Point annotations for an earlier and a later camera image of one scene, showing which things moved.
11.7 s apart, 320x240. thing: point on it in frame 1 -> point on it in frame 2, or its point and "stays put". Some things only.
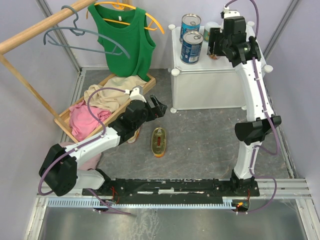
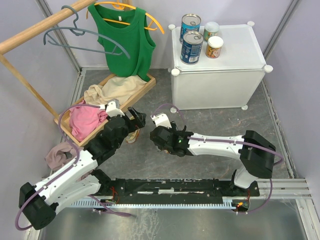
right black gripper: x=215 y=34 -> x=174 y=129
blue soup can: x=190 y=22 stays put
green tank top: x=130 y=28 stays put
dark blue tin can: x=191 y=45 stays put
